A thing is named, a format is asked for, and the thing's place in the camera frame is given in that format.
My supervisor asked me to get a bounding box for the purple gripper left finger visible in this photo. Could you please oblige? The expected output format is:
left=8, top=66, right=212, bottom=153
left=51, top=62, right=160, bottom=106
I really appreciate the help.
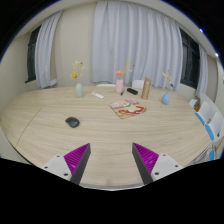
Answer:
left=42, top=143, right=91, bottom=185

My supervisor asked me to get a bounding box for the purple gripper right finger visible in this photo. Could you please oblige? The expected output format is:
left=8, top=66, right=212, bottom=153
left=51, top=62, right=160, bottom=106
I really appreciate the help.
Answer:
left=132, top=143, right=182, bottom=185

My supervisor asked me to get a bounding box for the black computer mouse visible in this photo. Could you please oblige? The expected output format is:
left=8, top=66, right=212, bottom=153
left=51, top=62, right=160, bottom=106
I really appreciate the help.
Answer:
left=65, top=117, right=80, bottom=128

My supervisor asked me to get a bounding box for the colourful picture book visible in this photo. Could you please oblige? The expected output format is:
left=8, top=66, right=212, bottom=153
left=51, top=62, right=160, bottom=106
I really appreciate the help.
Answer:
left=110, top=99, right=146, bottom=119

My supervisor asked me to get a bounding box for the blue vase with dried flowers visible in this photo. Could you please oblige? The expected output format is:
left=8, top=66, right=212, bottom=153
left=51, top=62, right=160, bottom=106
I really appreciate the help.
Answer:
left=162, top=69, right=174, bottom=105

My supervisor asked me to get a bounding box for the white blue chair near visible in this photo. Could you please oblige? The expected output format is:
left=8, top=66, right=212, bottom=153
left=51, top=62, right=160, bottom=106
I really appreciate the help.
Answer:
left=205, top=112, right=222, bottom=141

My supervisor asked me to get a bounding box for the white blue chair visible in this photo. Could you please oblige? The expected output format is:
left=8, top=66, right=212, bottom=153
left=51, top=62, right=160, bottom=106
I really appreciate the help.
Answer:
left=205, top=112, right=222, bottom=141
left=195, top=101, right=212, bottom=125

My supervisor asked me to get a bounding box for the white blue chair far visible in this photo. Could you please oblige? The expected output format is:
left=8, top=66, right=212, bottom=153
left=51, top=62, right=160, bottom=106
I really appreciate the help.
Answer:
left=195, top=101, right=212, bottom=125

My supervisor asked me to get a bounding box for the white remote control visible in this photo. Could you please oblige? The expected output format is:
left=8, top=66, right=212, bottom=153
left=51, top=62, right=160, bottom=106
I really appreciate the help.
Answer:
left=92, top=92, right=104, bottom=99

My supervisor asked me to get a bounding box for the black rectangular case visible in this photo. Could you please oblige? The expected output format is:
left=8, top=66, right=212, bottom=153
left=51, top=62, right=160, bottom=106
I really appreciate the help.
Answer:
left=127, top=88, right=138, bottom=95

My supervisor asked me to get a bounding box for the green vase with yellow flowers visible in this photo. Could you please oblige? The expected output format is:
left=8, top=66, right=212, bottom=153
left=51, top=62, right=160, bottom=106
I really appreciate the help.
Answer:
left=70, top=60, right=84, bottom=98

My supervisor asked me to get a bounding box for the white chair behind table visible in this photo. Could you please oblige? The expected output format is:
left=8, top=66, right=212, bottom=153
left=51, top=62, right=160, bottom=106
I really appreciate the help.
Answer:
left=132, top=80, right=144, bottom=88

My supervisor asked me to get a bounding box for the white chair back left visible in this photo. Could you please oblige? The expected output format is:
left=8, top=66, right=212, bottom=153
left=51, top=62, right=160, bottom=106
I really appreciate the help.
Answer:
left=96, top=84, right=116, bottom=88

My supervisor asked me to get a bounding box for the tan cylindrical bottle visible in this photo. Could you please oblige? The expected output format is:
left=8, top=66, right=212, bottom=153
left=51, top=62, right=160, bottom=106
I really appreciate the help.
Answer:
left=141, top=77, right=151, bottom=100

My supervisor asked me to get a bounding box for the pink vase with flowers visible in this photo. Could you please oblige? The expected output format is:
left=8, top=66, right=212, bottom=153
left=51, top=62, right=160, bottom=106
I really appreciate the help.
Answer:
left=115, top=60, right=133, bottom=94

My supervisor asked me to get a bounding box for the dark right window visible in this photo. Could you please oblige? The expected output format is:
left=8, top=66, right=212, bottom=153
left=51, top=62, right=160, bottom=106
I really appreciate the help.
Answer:
left=180, top=30, right=200, bottom=88

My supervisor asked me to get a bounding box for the dark window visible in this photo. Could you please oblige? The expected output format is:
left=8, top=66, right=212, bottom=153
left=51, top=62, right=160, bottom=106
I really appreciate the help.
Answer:
left=25, top=26, right=41, bottom=83
left=180, top=30, right=200, bottom=88

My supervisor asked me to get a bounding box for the white right curtain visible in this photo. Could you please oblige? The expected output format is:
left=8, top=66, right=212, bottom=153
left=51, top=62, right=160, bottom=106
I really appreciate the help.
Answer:
left=195, top=46, right=208, bottom=97

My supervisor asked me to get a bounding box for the white curtain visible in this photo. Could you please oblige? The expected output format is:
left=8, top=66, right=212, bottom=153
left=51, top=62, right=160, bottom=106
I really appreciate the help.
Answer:
left=35, top=10, right=62, bottom=88
left=195, top=46, right=208, bottom=97
left=91, top=1, right=183, bottom=88

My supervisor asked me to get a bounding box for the white centre curtain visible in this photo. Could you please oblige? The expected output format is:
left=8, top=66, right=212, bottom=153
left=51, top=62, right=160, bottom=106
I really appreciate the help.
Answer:
left=91, top=1, right=183, bottom=88

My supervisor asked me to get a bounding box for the white left curtain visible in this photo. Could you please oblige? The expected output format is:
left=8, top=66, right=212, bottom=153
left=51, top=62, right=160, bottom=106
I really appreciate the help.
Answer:
left=35, top=10, right=62, bottom=88

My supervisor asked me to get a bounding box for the dark left window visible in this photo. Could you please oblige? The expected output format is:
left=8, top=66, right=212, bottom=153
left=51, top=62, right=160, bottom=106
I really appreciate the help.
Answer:
left=25, top=26, right=41, bottom=83

